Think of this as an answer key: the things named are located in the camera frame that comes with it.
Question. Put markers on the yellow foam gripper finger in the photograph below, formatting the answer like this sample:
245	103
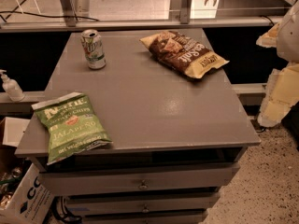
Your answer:
269	39
281	94

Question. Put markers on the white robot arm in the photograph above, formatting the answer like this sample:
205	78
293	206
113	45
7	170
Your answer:
288	36

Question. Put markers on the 7up soda can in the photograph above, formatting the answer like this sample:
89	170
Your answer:
92	45

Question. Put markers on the brown sea salt chips bag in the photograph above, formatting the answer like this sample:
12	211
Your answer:
182	53

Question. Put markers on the grey drawer cabinet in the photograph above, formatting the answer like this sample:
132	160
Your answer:
184	138

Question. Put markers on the metal drawer knob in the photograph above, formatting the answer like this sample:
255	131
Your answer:
143	185
145	209

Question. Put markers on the green jalapeno chips bag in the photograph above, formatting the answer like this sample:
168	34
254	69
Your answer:
72	125

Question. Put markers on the hand sanitizer pump bottle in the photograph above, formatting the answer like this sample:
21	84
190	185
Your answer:
11	87

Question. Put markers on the white cardboard box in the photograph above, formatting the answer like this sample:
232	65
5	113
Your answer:
24	200

